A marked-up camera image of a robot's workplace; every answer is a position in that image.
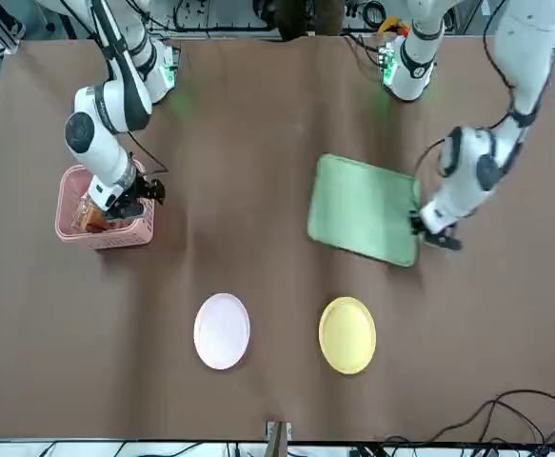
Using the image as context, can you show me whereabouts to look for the yellow orange object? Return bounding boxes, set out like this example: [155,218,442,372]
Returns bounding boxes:
[376,15,410,42]

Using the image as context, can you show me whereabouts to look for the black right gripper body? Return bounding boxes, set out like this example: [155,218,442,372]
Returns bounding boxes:
[109,183,148,221]

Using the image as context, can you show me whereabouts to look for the person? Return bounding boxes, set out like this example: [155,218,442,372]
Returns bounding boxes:
[260,0,346,42]
[0,0,27,58]

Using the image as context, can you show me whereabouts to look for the yellow round plate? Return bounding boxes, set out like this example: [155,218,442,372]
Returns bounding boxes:
[318,296,378,376]

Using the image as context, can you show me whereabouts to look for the bread pack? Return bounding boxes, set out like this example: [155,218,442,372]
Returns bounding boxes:
[70,189,116,234]

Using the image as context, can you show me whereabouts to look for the small pink slotted basket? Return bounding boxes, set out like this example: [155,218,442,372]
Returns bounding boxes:
[54,159,157,251]

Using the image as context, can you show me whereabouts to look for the white round plate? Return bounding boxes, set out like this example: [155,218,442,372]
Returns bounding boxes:
[192,292,252,371]

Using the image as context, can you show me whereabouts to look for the green rectangular tray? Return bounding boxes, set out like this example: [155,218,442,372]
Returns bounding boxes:
[306,152,422,268]

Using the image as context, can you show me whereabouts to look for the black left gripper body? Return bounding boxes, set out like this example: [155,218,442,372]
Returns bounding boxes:
[422,227,452,248]

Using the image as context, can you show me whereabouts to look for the aluminium camera post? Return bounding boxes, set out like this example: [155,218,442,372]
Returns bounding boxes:
[265,420,293,457]

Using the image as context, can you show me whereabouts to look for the white desk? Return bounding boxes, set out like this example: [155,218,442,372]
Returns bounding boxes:
[0,440,555,457]

